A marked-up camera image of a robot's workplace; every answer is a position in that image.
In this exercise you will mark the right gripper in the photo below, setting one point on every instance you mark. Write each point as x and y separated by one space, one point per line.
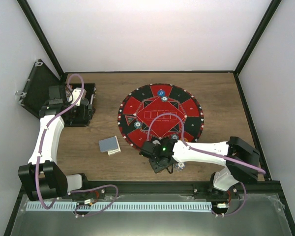
156 168

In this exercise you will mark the blue small blind button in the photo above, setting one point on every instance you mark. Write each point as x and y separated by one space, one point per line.
161 93

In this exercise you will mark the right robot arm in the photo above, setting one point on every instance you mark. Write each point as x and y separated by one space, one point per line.
239 160

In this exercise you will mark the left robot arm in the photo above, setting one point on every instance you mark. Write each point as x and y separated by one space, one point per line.
71 106

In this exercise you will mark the black poker case lid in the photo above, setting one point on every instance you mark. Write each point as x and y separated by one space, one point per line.
36 90

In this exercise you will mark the black poker case tray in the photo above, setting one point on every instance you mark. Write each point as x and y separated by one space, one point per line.
81 116

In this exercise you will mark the white playing card box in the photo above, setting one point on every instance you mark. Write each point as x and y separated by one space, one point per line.
114 151

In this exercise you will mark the blue backed card deck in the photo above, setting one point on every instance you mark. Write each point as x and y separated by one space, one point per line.
108 144

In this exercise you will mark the round red black poker mat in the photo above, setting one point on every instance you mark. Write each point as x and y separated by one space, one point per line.
181 114

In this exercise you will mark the light blue slotted cable duct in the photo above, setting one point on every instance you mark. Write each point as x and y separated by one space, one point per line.
136 207

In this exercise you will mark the black aluminium front rail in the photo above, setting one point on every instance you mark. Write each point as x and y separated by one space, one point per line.
198 189

